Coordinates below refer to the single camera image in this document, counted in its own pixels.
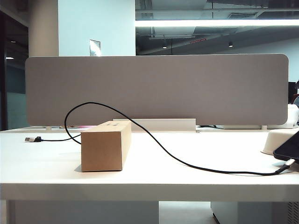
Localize ceiling air vent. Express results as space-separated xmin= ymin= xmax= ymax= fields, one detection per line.
xmin=228 ymin=12 xmax=256 ymax=19

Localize white paper pulp tray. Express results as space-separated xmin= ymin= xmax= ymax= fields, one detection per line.
xmin=260 ymin=129 xmax=297 ymax=154

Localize grey fabric desk divider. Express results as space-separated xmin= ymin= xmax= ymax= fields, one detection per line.
xmin=25 ymin=54 xmax=290 ymax=126

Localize black background monitor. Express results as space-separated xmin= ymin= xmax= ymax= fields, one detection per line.
xmin=288 ymin=81 xmax=296 ymax=104

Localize brown cardboard box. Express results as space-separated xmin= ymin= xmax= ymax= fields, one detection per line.
xmin=80 ymin=120 xmax=132 ymax=173

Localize framed wall notice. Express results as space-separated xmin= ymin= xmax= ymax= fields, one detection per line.
xmin=89 ymin=39 xmax=101 ymax=57

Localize black smartphone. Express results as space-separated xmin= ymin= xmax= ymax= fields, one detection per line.
xmin=272 ymin=133 xmax=299 ymax=161

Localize seated background person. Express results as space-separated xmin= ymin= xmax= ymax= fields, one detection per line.
xmin=293 ymin=79 xmax=299 ymax=105

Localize long ceiling light strip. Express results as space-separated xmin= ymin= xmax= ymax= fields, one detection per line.
xmin=135 ymin=19 xmax=299 ymax=27

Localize black charging cable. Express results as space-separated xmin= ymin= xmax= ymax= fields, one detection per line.
xmin=24 ymin=101 xmax=295 ymax=176

